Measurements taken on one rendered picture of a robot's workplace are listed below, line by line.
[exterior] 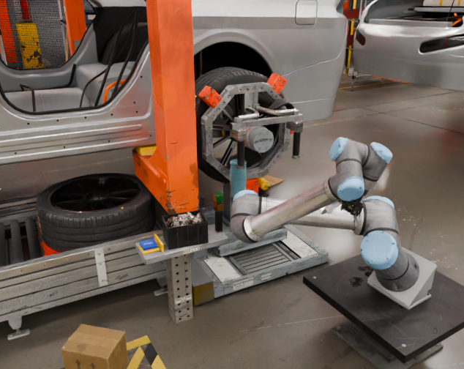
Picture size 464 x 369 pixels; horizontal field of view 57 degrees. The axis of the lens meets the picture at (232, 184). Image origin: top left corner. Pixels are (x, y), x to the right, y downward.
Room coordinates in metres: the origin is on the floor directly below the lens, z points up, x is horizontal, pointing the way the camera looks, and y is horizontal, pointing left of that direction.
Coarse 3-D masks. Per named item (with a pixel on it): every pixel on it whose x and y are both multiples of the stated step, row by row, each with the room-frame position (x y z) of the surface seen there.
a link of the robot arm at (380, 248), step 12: (384, 228) 1.61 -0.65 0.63; (372, 240) 1.57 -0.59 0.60; (384, 240) 1.54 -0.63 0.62; (396, 240) 1.57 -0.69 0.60; (372, 252) 1.53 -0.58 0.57; (384, 252) 1.50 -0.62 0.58; (396, 252) 1.50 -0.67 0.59; (372, 264) 1.50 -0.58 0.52; (384, 264) 1.48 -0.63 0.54; (396, 264) 1.50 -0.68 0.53; (384, 276) 1.54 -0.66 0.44; (396, 276) 1.53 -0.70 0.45
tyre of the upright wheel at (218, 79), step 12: (216, 72) 2.46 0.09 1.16; (228, 72) 2.38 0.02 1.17; (240, 72) 2.38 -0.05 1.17; (252, 72) 2.41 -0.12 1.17; (204, 84) 2.36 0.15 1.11; (216, 84) 2.30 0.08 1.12; (228, 84) 2.33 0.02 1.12; (204, 108) 2.26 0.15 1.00; (276, 144) 2.48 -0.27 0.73; (204, 168) 2.26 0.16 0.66; (216, 180) 2.31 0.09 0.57; (228, 180) 2.33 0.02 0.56
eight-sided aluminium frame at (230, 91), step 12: (240, 84) 2.32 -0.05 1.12; (252, 84) 2.32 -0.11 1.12; (264, 84) 2.33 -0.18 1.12; (228, 96) 2.28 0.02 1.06; (276, 96) 2.38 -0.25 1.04; (216, 108) 2.20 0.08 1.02; (204, 120) 2.19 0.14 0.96; (204, 132) 2.19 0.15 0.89; (288, 132) 2.42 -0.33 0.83; (204, 144) 2.22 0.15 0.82; (288, 144) 2.42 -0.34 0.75; (204, 156) 2.20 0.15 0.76; (276, 156) 2.38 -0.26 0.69; (216, 168) 2.20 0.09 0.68; (252, 168) 2.36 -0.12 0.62; (264, 168) 2.35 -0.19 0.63
